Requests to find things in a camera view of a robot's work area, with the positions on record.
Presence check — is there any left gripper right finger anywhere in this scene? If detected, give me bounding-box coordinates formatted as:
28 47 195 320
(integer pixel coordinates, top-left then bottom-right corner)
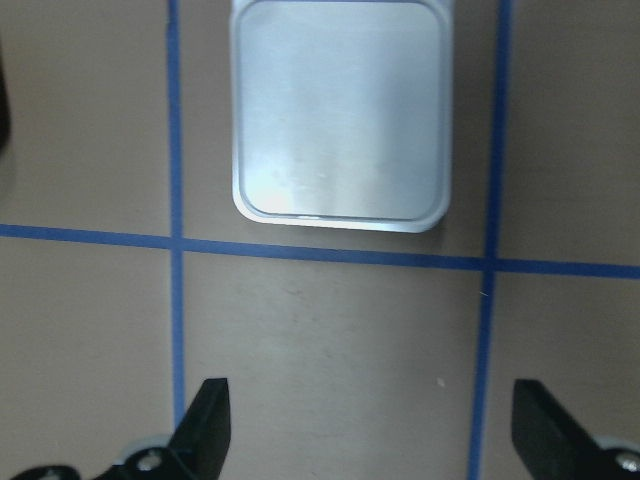
511 379 639 479

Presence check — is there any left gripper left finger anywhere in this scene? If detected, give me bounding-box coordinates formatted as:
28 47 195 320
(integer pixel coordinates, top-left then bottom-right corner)
9 377 232 480

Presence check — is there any silver digital kitchen scale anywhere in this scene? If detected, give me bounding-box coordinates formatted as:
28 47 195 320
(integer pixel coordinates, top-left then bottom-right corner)
229 1 455 233

